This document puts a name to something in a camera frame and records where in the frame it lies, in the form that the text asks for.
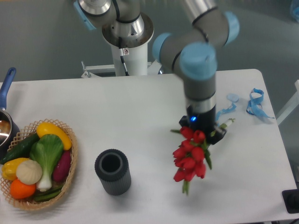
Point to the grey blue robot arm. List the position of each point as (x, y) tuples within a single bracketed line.
[(191, 57)]

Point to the black device at edge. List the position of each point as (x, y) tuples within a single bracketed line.
[(291, 200)]

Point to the yellow bell pepper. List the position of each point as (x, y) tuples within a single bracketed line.
[(10, 167)]

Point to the woven wicker basket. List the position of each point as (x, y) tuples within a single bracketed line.
[(43, 127)]

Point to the orange fruit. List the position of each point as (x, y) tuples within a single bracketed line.
[(19, 190)]

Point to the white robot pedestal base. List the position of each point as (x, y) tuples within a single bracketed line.
[(126, 62)]

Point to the light blue tape roll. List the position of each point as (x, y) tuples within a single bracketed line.
[(234, 98)]

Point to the red tulip bouquet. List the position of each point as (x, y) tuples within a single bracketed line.
[(192, 157)]

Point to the white frame at right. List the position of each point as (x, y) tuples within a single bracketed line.
[(290, 105)]

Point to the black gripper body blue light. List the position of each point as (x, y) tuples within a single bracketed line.
[(204, 122)]

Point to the blue handled saucepan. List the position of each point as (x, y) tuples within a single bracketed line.
[(8, 129)]

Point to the blue crumpled ribbon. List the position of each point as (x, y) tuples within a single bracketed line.
[(254, 106)]

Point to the dark grey ribbed vase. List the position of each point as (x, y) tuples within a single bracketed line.
[(112, 168)]

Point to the green bean pods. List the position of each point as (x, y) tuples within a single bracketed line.
[(48, 195)]

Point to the green bok choy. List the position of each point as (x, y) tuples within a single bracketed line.
[(47, 152)]

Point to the dark green cucumber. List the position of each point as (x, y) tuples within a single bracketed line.
[(21, 150)]

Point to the blue ribbon strip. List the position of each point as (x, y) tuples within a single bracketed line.
[(230, 109)]

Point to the purple sweet potato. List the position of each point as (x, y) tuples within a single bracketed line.
[(62, 168)]

